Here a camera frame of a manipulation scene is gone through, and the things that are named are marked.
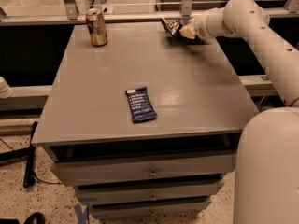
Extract orange soda can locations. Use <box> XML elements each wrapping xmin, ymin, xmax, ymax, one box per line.
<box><xmin>86</xmin><ymin>8</ymin><xmax>107</xmax><ymax>46</ymax></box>

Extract grey drawer cabinet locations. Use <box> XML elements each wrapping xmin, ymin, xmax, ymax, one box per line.
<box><xmin>33</xmin><ymin>22</ymin><xmax>257</xmax><ymax>219</ymax></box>

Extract top grey drawer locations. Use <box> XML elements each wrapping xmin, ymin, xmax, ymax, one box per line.
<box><xmin>51</xmin><ymin>152</ymin><xmax>235</xmax><ymax>186</ymax></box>

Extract black pole on floor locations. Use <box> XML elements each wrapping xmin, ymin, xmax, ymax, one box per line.
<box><xmin>22</xmin><ymin>120</ymin><xmax>39</xmax><ymax>189</ymax></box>

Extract bottom grey drawer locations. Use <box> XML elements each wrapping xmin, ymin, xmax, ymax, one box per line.
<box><xmin>90</xmin><ymin>197</ymin><xmax>211</xmax><ymax>219</ymax></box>

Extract dark blue snack bar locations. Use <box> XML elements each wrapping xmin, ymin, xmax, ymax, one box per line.
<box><xmin>125</xmin><ymin>87</ymin><xmax>157</xmax><ymax>123</ymax></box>

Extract blue tape on floor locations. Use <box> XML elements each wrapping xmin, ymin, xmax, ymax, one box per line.
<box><xmin>74</xmin><ymin>204</ymin><xmax>89</xmax><ymax>224</ymax></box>

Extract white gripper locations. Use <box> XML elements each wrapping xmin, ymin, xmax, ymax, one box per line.
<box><xmin>179</xmin><ymin>8</ymin><xmax>225</xmax><ymax>39</ymax></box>

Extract metal railing frame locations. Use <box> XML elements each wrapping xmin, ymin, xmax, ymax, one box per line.
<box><xmin>0</xmin><ymin>0</ymin><xmax>298</xmax><ymax>26</ymax></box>

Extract grey drawer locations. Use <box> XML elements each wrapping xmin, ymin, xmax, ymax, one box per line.
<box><xmin>51</xmin><ymin>152</ymin><xmax>235</xmax><ymax>186</ymax></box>
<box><xmin>90</xmin><ymin>197</ymin><xmax>211</xmax><ymax>219</ymax></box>
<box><xmin>76</xmin><ymin>179</ymin><xmax>224</xmax><ymax>205</ymax></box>

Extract blue chip bag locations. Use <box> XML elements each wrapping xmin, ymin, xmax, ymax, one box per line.
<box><xmin>161</xmin><ymin>18</ymin><xmax>190</xmax><ymax>38</ymax></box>

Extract black shoe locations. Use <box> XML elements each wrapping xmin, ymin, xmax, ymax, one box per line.
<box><xmin>24</xmin><ymin>212</ymin><xmax>45</xmax><ymax>224</ymax></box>

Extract middle grey drawer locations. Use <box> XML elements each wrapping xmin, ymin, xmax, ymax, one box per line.
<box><xmin>76</xmin><ymin>179</ymin><xmax>224</xmax><ymax>205</ymax></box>

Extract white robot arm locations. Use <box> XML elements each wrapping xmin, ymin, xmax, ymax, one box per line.
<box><xmin>179</xmin><ymin>0</ymin><xmax>299</xmax><ymax>224</ymax></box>

